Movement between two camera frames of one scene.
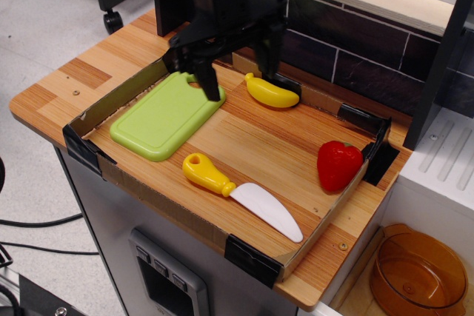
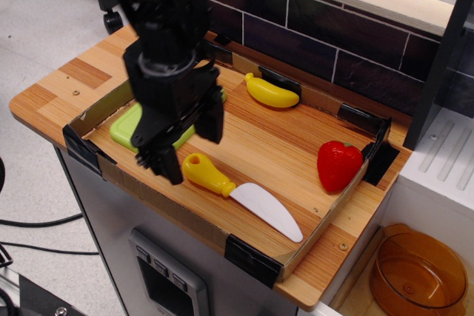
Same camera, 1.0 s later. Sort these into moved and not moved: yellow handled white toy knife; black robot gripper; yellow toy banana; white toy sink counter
Moved: black robot gripper
Not moved: yellow toy banana; yellow handled white toy knife; white toy sink counter
